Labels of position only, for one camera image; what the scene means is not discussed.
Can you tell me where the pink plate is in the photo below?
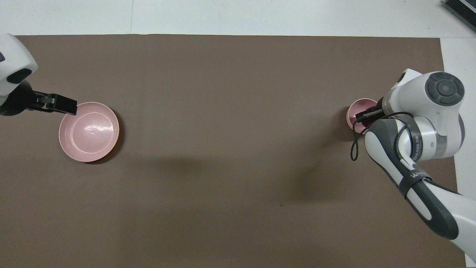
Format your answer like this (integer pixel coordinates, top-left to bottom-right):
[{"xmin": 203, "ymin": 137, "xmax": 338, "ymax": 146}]
[{"xmin": 59, "ymin": 102, "xmax": 120, "ymax": 163}]

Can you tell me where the brown table mat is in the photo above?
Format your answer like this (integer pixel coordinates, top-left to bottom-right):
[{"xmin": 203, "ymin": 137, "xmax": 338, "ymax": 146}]
[{"xmin": 0, "ymin": 34, "xmax": 467, "ymax": 268}]

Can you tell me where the pink bowl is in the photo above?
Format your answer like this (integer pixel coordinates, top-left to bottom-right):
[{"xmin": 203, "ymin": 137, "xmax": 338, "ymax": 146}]
[{"xmin": 347, "ymin": 98, "xmax": 380, "ymax": 134}]

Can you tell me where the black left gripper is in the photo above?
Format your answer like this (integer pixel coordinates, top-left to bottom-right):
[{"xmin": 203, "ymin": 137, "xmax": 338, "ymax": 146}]
[{"xmin": 0, "ymin": 81, "xmax": 77, "ymax": 117}]

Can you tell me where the red apple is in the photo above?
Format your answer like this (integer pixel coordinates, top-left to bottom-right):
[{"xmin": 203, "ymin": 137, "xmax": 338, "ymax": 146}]
[{"xmin": 362, "ymin": 106, "xmax": 377, "ymax": 125}]

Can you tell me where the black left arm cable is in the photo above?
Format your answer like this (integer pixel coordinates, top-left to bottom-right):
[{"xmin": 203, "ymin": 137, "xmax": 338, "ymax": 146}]
[{"xmin": 351, "ymin": 112, "xmax": 414, "ymax": 161}]

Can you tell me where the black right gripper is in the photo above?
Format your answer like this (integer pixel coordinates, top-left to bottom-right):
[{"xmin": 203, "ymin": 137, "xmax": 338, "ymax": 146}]
[{"xmin": 355, "ymin": 97, "xmax": 387, "ymax": 122}]

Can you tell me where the dark slatted panel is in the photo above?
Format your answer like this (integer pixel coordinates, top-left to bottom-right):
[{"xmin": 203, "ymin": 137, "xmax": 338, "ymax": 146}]
[{"xmin": 443, "ymin": 0, "xmax": 476, "ymax": 22}]

